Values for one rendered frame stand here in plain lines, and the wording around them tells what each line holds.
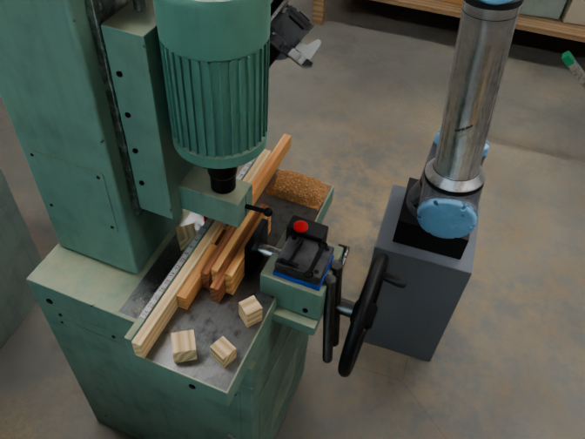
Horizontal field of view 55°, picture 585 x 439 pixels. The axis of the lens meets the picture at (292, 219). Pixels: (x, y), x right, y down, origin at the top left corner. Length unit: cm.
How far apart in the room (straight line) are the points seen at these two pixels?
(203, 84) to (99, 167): 33
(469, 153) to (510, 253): 131
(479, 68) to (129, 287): 91
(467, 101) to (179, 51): 68
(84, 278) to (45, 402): 86
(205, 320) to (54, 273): 42
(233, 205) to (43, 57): 43
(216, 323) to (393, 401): 109
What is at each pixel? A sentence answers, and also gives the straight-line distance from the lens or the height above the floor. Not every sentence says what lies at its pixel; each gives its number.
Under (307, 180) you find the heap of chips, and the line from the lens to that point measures 137.
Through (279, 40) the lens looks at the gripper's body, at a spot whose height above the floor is 130.
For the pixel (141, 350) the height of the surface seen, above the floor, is 93.
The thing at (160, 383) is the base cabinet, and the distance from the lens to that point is 151.
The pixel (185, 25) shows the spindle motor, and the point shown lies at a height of 147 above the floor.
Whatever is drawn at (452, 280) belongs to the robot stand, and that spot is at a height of 50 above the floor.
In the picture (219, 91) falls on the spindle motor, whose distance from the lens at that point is 90.
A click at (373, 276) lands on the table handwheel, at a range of 117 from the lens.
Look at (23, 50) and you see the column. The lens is 107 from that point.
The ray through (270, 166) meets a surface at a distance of 139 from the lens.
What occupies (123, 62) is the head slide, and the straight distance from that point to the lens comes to 99.
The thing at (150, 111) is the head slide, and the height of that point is 128.
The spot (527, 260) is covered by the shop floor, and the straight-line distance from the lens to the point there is 266.
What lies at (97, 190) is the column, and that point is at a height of 107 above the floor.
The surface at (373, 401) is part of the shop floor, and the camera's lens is 210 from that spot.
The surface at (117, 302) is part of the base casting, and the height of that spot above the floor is 80.
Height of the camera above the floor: 188
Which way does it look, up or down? 48 degrees down
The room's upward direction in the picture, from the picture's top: 4 degrees clockwise
